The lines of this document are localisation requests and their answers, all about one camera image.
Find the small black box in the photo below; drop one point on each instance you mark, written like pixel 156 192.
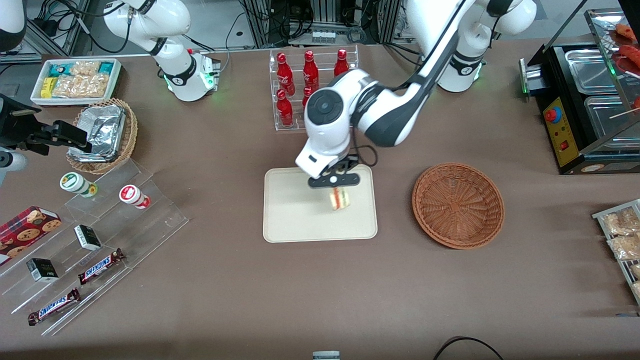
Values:
pixel 87 237
pixel 42 270

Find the triangle sandwich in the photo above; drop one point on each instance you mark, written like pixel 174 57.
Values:
pixel 340 200

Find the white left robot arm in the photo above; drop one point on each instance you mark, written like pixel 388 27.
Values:
pixel 325 125

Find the yellow snack packet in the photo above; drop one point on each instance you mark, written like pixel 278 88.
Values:
pixel 47 87

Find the brown round wicker basket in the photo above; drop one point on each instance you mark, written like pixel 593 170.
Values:
pixel 457 207

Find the red sausage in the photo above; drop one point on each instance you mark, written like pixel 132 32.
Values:
pixel 626 31
pixel 630 52

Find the clear bag of crackers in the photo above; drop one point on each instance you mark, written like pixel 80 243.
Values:
pixel 620 222
pixel 637 289
pixel 636 271
pixel 625 247

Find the small grey device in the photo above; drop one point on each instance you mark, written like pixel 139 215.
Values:
pixel 326 355

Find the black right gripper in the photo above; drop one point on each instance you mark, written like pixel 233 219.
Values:
pixel 16 123

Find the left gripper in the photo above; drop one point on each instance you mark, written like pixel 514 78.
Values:
pixel 349 163

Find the white rectangular snack bin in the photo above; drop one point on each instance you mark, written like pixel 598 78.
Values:
pixel 116 75

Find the black yellow food warmer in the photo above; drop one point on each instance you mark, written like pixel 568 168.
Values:
pixel 562 135

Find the clear rice cracker bag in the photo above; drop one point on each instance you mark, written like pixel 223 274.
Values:
pixel 85 68
pixel 82 86

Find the clear acrylic bottle rack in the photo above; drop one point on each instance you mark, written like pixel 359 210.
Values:
pixel 325 60

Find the red lid white cup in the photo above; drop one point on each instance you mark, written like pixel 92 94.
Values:
pixel 132 195

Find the teal snack packet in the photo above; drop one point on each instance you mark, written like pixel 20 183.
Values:
pixel 58 70
pixel 105 67

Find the clear acrylic stepped stand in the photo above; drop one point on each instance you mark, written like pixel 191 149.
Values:
pixel 150 225

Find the red cookie box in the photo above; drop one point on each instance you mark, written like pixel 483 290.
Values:
pixel 25 232

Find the stainless steel warmer pan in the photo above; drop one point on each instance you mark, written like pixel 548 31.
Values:
pixel 607 125
pixel 590 70

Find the red cola bottle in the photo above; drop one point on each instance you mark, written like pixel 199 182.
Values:
pixel 285 77
pixel 306 97
pixel 310 75
pixel 284 110
pixel 341 62

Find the light tan wicker basket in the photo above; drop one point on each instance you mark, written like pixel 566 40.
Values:
pixel 131 130

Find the cream plastic tray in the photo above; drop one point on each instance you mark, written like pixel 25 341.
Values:
pixel 290 215

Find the green lid white cup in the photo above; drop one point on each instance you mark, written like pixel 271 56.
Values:
pixel 75 183

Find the wooden skewer stick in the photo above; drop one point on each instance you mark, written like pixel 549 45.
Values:
pixel 625 113

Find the white power strip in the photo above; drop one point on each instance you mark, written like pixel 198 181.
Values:
pixel 323 36

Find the tray of packaged crackers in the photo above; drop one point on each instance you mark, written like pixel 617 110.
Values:
pixel 625 267

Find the aluminium frame rack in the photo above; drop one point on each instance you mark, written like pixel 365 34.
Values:
pixel 387 20

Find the Snickers chocolate bar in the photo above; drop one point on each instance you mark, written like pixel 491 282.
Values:
pixel 100 266
pixel 54 306

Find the stacked aluminium foil containers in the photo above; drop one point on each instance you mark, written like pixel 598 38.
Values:
pixel 102 127

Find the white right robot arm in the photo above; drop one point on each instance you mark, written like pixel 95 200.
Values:
pixel 175 75

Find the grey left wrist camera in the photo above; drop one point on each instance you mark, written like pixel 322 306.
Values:
pixel 345 179

